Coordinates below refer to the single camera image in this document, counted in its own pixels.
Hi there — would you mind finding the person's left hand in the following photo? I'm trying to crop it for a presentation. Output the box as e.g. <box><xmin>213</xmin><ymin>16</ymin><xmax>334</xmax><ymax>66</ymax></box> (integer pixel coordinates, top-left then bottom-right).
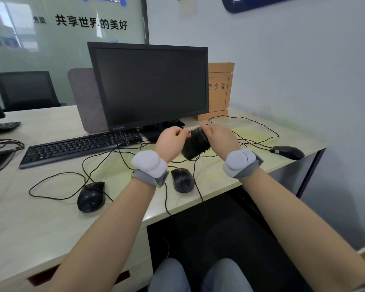
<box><xmin>154</xmin><ymin>127</ymin><xmax>191</xmax><ymax>164</ymax></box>

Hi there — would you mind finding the person's right hand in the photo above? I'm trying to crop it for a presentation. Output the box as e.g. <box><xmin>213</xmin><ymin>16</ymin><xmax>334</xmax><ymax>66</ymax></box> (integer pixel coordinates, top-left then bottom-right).
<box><xmin>200</xmin><ymin>123</ymin><xmax>241</xmax><ymax>161</ymax></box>

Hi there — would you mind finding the black mouse cable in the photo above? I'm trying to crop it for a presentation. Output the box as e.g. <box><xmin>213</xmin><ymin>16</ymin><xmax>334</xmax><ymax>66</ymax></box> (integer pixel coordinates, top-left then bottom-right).
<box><xmin>208</xmin><ymin>114</ymin><xmax>280</xmax><ymax>151</ymax></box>
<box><xmin>29</xmin><ymin>142</ymin><xmax>150</xmax><ymax>202</ymax></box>

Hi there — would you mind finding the person's right forearm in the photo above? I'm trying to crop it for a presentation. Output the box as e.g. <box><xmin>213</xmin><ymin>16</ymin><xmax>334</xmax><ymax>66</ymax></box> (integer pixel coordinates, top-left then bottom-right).
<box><xmin>242</xmin><ymin>168</ymin><xmax>365</xmax><ymax>292</ymax></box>

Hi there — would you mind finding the person's left forearm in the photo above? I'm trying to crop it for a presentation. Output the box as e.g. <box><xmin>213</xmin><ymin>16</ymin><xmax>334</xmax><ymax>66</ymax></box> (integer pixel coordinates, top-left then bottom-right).
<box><xmin>48</xmin><ymin>176</ymin><xmax>159</xmax><ymax>292</ymax></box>

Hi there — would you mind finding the person's left leg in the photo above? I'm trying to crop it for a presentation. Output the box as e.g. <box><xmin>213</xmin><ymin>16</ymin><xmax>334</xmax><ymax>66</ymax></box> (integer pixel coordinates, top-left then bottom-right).
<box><xmin>148</xmin><ymin>258</ymin><xmax>191</xmax><ymax>292</ymax></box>

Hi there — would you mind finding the person's leg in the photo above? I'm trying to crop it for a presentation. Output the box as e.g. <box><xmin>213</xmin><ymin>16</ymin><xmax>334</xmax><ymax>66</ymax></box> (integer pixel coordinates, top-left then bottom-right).
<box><xmin>200</xmin><ymin>258</ymin><xmax>253</xmax><ymax>292</ymax></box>
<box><xmin>148</xmin><ymin>258</ymin><xmax>191</xmax><ymax>292</ymax></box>

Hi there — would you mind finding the person's right leg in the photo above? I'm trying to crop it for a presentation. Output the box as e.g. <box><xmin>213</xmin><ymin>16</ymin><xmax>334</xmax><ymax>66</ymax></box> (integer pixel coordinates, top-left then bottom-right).
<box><xmin>200</xmin><ymin>258</ymin><xmax>253</xmax><ymax>292</ymax></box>

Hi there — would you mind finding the brown cardboard file box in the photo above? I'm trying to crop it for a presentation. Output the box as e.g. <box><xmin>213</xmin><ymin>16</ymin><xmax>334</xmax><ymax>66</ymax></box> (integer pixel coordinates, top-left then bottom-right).
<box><xmin>194</xmin><ymin>62</ymin><xmax>235</xmax><ymax>121</ymax></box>

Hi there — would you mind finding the grey table side panel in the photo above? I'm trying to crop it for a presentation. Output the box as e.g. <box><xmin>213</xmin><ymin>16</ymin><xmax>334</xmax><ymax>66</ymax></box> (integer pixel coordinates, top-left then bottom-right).
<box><xmin>261</xmin><ymin>152</ymin><xmax>317</xmax><ymax>195</ymax></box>

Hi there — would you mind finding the grey felt divider panel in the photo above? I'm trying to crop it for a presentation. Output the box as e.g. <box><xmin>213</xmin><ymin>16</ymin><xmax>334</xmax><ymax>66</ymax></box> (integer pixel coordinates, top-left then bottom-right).
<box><xmin>67</xmin><ymin>68</ymin><xmax>109</xmax><ymax>134</ymax></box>

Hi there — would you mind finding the pale wooden table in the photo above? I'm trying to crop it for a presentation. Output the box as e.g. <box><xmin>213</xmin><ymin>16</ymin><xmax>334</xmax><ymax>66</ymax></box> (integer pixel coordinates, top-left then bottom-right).
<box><xmin>0</xmin><ymin>105</ymin><xmax>71</xmax><ymax>222</ymax></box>
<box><xmin>0</xmin><ymin>105</ymin><xmax>328</xmax><ymax>292</ymax></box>

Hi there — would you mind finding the printed glass partition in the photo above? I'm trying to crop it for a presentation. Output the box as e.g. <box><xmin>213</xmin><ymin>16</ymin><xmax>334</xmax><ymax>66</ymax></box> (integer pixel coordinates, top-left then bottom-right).
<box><xmin>0</xmin><ymin>0</ymin><xmax>150</xmax><ymax>107</ymax></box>

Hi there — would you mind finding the black office chair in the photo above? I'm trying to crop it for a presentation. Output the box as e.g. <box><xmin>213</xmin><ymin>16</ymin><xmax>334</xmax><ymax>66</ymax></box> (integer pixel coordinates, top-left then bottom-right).
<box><xmin>0</xmin><ymin>71</ymin><xmax>67</xmax><ymax>112</ymax></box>

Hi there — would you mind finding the thin black keyboard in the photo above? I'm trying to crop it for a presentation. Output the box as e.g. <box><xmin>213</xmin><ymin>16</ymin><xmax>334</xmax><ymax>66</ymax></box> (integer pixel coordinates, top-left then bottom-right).
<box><xmin>0</xmin><ymin>122</ymin><xmax>22</xmax><ymax>134</ymax></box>

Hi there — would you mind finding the white wrist tracker grey strap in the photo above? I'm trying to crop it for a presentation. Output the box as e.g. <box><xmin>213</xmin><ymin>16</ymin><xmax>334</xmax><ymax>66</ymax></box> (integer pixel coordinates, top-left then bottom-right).
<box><xmin>222</xmin><ymin>148</ymin><xmax>264</xmax><ymax>183</ymax></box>
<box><xmin>131</xmin><ymin>150</ymin><xmax>170</xmax><ymax>188</ymax></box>

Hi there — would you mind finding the black metal table frame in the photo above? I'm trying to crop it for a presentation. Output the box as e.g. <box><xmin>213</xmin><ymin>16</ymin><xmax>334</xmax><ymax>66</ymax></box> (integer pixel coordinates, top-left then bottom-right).
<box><xmin>295</xmin><ymin>148</ymin><xmax>326</xmax><ymax>200</ymax></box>

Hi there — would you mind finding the blue framed wall board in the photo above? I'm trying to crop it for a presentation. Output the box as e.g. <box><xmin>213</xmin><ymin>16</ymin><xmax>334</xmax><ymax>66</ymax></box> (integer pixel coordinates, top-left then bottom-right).
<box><xmin>221</xmin><ymin>0</ymin><xmax>305</xmax><ymax>14</ymax></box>

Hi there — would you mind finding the black cable bundle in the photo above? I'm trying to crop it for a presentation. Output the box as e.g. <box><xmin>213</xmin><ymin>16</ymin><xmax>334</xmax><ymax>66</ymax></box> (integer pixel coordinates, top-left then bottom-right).
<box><xmin>0</xmin><ymin>138</ymin><xmax>25</xmax><ymax>154</ymax></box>

